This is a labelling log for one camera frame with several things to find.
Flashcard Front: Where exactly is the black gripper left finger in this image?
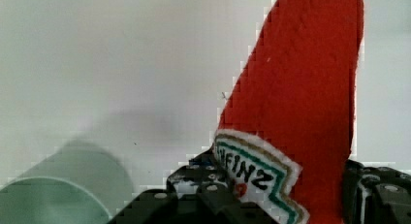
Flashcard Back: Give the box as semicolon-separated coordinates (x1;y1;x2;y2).
108;150;279;224

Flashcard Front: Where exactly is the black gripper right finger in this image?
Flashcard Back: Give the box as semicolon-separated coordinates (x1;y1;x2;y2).
342;160;411;224

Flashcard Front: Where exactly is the red felt ketchup bottle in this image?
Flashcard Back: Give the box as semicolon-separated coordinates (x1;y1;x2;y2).
213;0;364;224

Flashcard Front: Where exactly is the green mug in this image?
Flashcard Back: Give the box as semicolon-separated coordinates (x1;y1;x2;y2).
0;144;133;224

